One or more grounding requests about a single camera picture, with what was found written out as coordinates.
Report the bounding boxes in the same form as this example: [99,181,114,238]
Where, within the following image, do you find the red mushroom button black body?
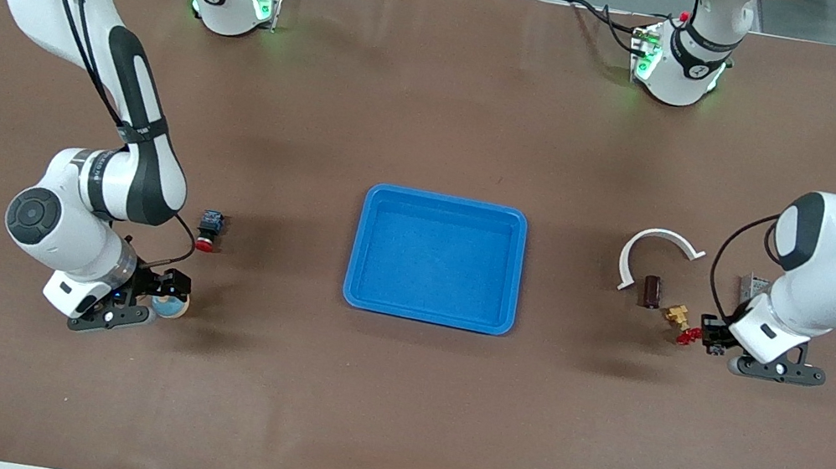
[192,209,227,255]

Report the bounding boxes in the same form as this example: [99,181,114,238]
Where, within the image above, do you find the black left base cables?
[556,0,660,58]

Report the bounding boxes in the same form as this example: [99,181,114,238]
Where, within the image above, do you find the white curved plastic piece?
[613,223,710,304]

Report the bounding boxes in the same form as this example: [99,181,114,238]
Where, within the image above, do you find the brown electrolytic capacitor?
[638,273,667,312]

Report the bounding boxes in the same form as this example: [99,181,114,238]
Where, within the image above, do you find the blue plastic tray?
[339,179,534,339]

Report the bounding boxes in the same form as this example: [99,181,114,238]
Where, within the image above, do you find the blue call bell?
[150,289,192,322]

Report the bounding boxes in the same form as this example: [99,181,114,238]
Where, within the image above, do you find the metal mesh power supply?
[736,272,773,307]

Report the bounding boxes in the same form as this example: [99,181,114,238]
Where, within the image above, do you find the brass valve red handle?
[661,302,710,349]

